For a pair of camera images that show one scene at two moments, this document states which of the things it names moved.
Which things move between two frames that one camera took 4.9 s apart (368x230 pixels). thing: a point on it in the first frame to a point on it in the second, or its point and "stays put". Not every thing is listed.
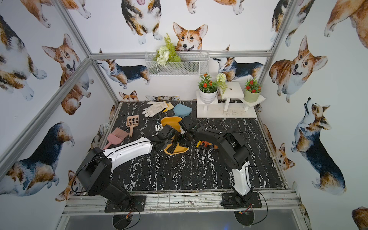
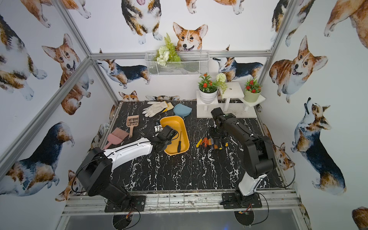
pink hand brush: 116,137 stays put
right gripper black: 177,139 to 216,135
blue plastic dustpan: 181,110 stays put
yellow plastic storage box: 173,121 stays put
